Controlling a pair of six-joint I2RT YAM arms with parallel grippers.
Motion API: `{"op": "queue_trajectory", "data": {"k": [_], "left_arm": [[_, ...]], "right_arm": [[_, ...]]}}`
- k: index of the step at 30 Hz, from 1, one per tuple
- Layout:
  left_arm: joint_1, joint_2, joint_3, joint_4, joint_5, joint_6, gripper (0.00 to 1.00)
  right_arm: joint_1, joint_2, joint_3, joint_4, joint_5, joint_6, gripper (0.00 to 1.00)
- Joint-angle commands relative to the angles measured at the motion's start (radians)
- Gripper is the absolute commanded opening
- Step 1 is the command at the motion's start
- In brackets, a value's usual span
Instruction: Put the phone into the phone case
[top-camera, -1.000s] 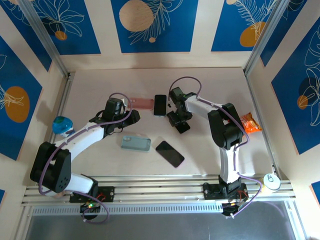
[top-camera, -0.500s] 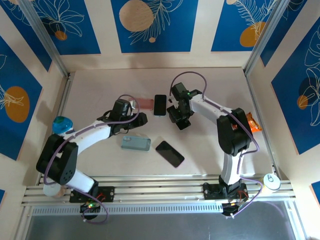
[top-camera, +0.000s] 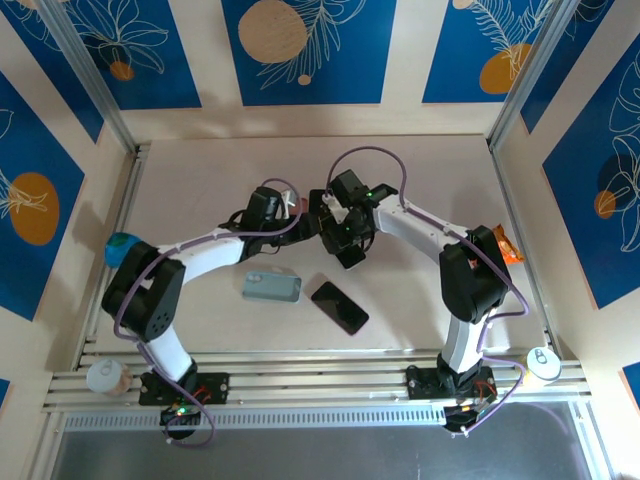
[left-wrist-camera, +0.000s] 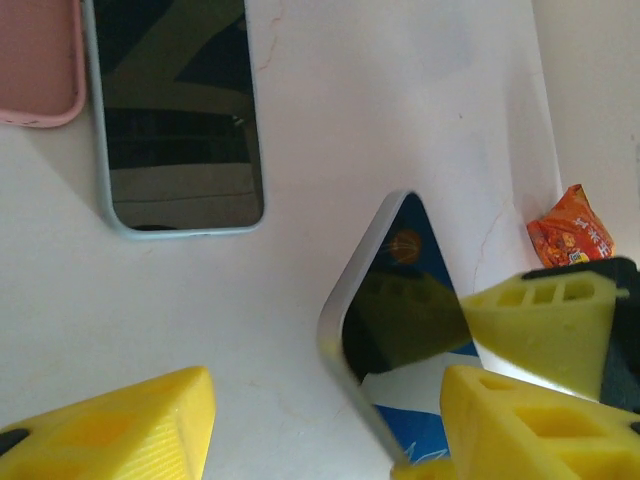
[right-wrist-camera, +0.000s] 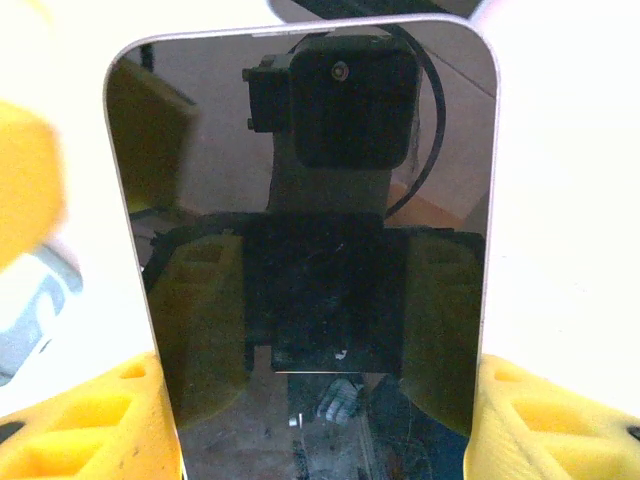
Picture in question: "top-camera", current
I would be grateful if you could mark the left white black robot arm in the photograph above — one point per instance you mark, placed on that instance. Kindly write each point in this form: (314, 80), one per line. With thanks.
(210, 255)

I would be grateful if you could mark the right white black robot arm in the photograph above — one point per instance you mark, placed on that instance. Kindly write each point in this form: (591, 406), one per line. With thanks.
(415, 225)

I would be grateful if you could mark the black phone in pink case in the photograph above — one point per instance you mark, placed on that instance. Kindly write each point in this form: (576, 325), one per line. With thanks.
(340, 307)

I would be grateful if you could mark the light blue phone case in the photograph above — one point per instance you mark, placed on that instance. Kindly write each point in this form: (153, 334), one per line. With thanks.
(275, 290)

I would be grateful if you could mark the orange snack bag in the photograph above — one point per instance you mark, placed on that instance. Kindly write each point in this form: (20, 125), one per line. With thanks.
(510, 250)

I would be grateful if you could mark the grey metal panel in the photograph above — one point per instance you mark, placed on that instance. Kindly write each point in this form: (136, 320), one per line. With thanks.
(320, 455)

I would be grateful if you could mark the yellow can with silver lid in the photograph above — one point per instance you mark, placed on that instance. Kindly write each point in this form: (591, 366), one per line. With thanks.
(542, 362)

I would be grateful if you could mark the pink can with silver lid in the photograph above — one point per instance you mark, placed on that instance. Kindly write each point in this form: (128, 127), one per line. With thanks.
(105, 375)

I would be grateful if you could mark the aluminium side rail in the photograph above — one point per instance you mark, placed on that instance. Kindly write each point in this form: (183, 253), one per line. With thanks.
(127, 200)
(508, 200)

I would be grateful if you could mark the aluminium slotted rail bed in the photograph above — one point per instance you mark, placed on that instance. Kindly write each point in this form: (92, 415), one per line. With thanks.
(320, 380)

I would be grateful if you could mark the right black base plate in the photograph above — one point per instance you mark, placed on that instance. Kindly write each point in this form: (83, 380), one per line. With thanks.
(420, 385)

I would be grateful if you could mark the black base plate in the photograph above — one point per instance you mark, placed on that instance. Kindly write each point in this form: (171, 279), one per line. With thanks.
(217, 387)
(420, 385)

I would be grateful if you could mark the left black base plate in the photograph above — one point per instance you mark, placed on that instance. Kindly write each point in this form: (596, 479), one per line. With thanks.
(217, 387)

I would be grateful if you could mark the aluminium frame post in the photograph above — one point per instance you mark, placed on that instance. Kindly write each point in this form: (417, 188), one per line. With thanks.
(534, 75)
(90, 75)

